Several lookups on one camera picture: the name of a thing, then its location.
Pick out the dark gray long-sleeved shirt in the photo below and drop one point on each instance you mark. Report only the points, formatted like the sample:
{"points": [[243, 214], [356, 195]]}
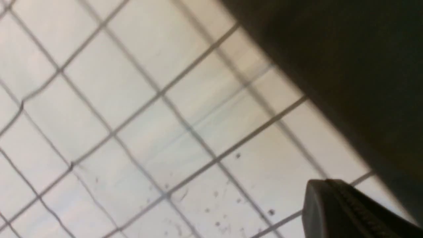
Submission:
{"points": [[361, 63]]}

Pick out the white grid tablecloth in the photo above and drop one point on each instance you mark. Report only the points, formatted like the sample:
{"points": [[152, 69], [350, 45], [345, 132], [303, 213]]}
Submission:
{"points": [[155, 119]]}

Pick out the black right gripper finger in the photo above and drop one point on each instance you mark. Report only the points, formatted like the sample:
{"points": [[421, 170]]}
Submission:
{"points": [[335, 209]]}

